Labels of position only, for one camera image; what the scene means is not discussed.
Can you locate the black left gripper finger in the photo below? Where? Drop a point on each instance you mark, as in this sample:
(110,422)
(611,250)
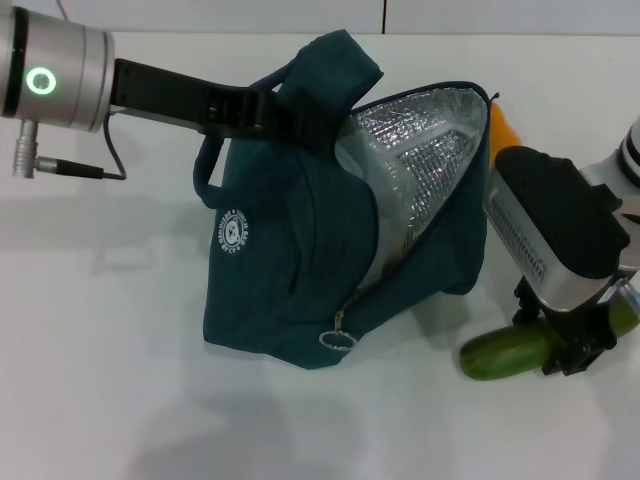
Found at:
(300,122)

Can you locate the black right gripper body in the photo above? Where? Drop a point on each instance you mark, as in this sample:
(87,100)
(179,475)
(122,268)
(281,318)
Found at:
(570,210)

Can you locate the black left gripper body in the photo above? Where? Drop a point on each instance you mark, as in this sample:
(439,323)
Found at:
(170,97)

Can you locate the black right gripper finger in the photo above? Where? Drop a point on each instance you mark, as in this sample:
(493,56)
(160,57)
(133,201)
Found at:
(527,305)
(585,340)

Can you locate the green cucumber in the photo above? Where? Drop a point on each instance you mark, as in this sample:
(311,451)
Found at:
(500,355)

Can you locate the teal insulated lunch bag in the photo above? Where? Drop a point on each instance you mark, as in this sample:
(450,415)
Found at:
(310,250)

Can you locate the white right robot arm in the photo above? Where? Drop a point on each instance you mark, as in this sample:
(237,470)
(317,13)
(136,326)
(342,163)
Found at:
(615,165)

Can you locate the orange pear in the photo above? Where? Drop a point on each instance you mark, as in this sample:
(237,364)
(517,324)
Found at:
(502,130)

